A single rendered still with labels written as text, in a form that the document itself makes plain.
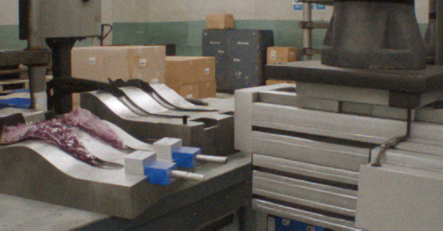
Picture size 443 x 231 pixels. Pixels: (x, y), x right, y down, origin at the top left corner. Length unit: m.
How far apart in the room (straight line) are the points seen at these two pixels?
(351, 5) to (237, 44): 7.63
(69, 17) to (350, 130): 1.38
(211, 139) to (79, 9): 0.98
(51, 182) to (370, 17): 0.56
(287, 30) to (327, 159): 7.70
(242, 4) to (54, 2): 7.19
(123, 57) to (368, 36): 4.47
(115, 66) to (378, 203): 4.68
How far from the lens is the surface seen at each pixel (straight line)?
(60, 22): 1.82
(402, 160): 0.51
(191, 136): 1.00
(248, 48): 8.13
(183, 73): 5.73
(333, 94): 0.63
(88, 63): 5.40
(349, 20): 0.63
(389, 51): 0.61
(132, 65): 4.97
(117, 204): 0.75
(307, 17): 5.24
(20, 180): 0.87
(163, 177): 0.77
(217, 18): 8.50
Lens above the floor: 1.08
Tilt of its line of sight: 9 degrees down
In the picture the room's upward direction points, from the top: straight up
